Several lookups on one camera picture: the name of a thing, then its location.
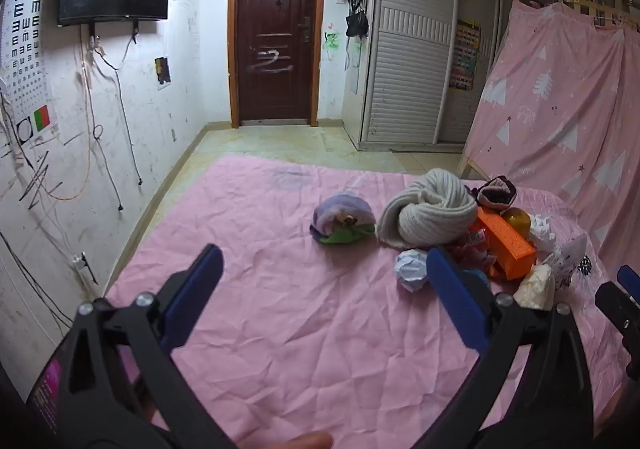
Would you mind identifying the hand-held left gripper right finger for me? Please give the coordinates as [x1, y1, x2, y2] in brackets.
[415, 246, 596, 449]

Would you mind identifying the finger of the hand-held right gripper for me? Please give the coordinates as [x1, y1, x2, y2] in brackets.
[595, 265, 640, 380]

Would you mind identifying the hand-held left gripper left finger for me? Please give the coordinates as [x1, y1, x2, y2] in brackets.
[55, 244, 236, 449]

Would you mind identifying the red cartoon snack packet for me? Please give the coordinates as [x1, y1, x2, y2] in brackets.
[445, 229, 498, 275]

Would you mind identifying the person's left hand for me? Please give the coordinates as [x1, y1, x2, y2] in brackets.
[235, 431, 333, 449]

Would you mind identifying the crumpled white paper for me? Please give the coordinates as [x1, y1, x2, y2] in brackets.
[393, 249, 432, 293]
[528, 214, 557, 252]

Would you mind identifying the orange box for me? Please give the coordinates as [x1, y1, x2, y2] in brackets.
[472, 206, 538, 280]

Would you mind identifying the white patterned packet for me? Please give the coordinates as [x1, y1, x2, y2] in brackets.
[542, 234, 593, 287]

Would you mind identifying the beige crumpled tissue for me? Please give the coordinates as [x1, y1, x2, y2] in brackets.
[512, 263, 557, 310]

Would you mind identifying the white knitted scarf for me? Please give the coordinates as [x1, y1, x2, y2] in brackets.
[376, 168, 478, 251]

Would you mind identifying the gold cap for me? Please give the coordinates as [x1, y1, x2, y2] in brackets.
[501, 208, 532, 237]

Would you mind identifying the dark maroon sock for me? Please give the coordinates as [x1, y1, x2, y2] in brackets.
[465, 175, 518, 210]

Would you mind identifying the white power socket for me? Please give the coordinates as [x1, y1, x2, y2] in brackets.
[70, 251, 98, 285]

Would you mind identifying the pink bed sheet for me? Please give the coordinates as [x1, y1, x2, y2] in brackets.
[102, 155, 631, 449]

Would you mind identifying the purple and green plush cloth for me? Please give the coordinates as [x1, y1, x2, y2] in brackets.
[309, 192, 377, 247]

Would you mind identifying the pink tree print curtain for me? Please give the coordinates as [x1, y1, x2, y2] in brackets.
[462, 0, 640, 275]

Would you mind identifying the colourful grid poster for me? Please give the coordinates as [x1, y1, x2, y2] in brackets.
[449, 19, 482, 90]

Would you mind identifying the brown door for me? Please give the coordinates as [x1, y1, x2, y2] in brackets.
[229, 0, 328, 128]

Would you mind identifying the white slatted wardrobe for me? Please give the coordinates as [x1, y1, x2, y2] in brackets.
[357, 0, 551, 152]

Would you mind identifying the black handbag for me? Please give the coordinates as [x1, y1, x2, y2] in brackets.
[346, 11, 369, 38]

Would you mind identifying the eye chart poster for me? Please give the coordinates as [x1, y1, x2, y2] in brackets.
[0, 0, 53, 144]

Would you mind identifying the black cable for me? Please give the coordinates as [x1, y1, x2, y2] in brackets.
[92, 24, 146, 212]

